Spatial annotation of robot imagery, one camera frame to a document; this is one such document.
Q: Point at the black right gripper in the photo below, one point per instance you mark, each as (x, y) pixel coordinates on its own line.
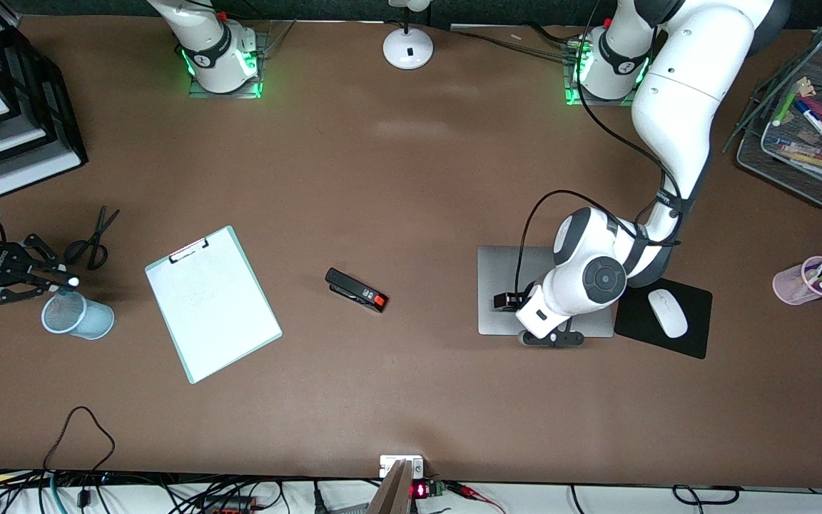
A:
(3, 270)

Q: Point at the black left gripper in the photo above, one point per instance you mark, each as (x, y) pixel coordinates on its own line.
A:
(505, 301)

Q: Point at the silver laptop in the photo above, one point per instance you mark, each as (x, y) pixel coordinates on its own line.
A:
(500, 271)

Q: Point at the blue marker white cap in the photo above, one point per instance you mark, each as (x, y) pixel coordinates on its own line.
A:
(73, 282)

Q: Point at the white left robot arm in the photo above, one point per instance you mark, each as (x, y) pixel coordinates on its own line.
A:
(682, 93)

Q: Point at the green marker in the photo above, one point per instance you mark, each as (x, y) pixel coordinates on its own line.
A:
(788, 106)

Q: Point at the light blue mesh cup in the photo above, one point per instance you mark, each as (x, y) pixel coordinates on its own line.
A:
(83, 318)

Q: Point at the black scissors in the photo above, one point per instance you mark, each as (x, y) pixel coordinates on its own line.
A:
(102, 225)

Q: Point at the black mouse pad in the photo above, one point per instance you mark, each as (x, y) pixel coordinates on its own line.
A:
(639, 335)

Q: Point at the black stacked letter tray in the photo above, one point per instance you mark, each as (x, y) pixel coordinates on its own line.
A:
(47, 121)

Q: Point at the black stapler red tip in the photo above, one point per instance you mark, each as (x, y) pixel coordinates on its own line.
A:
(354, 289)

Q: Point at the white computer mouse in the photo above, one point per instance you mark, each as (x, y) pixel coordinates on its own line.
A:
(668, 314)

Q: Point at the mint clipboard with white paper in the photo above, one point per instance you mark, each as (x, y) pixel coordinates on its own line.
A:
(218, 321)

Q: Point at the white power box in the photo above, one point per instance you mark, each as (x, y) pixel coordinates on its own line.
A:
(391, 464)

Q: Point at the circuit board red display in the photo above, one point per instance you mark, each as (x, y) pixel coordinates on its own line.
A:
(427, 490)

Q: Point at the white lamp base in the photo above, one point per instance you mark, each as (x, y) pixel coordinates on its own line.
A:
(408, 48)

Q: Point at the pink translucent pen cup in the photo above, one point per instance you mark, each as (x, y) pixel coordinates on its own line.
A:
(789, 285)

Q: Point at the black mesh desk tray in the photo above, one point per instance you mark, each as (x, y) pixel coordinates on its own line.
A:
(803, 182)

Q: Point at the yellow pen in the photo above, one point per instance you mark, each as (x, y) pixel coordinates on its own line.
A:
(807, 158)

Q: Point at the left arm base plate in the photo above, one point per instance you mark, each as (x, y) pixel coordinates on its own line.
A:
(586, 101)

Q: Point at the wooden post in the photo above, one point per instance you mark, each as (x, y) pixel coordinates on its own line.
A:
(391, 492)

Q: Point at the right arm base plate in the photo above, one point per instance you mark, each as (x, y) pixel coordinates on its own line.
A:
(262, 50)

